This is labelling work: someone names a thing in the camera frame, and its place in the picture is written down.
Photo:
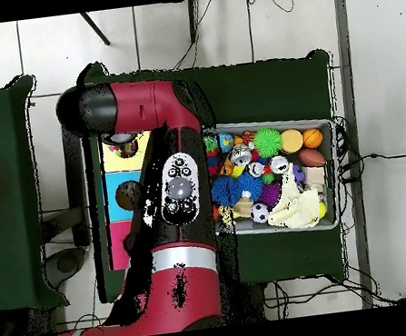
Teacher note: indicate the large polka dot cloth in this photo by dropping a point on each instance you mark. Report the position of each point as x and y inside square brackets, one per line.
[124, 150]

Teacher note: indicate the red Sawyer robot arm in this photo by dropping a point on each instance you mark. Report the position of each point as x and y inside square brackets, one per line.
[144, 105]

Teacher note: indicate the wooden box with three holes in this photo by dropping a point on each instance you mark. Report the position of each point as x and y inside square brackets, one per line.
[114, 208]

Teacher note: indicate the rainbow spiky caterpillar toy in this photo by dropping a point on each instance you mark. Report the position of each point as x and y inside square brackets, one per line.
[210, 144]

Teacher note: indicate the blue spiky ball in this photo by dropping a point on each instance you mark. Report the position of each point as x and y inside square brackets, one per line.
[227, 190]

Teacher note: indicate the globe print ball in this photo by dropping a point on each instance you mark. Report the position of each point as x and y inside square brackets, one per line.
[226, 142]

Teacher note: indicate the green spiky ball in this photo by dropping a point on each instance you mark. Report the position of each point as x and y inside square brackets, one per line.
[267, 143]

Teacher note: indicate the small soccer ball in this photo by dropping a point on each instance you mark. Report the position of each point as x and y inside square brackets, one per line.
[259, 213]

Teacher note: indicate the purple knobbly ball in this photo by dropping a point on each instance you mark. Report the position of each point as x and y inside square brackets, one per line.
[271, 194]

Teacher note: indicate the dark green tablecloth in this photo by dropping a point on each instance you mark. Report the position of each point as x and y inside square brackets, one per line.
[8, 254]
[252, 88]

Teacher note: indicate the pale yellow knitted cloth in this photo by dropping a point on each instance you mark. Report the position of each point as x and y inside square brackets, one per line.
[292, 212]

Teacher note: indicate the black tripod leg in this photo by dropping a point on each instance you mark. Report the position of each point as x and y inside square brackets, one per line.
[95, 28]
[192, 19]

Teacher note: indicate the grey plastic foot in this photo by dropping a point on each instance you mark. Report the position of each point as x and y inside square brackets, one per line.
[66, 263]

